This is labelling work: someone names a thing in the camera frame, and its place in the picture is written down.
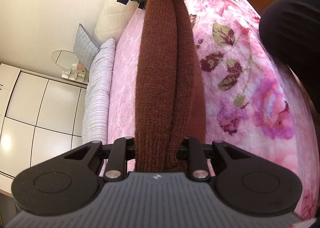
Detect maroon knitted cardigan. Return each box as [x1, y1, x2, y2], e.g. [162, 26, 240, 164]
[135, 0, 206, 172]

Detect cream quilted headboard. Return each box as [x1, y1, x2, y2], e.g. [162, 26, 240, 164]
[94, 0, 138, 44]

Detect striped lilac rolled duvet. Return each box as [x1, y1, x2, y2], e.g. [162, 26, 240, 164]
[82, 38, 116, 145]

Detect pink rose bed blanket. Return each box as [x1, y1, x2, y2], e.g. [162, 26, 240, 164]
[107, 0, 319, 219]

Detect white wardrobe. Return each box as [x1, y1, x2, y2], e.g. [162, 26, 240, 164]
[1, 64, 86, 196]

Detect grey checked pillow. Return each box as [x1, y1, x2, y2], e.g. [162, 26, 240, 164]
[73, 24, 100, 71]

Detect oval vanity mirror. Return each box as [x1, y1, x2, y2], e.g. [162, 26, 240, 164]
[51, 50, 79, 69]

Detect person's black trousers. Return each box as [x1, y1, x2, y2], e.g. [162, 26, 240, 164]
[259, 0, 319, 110]

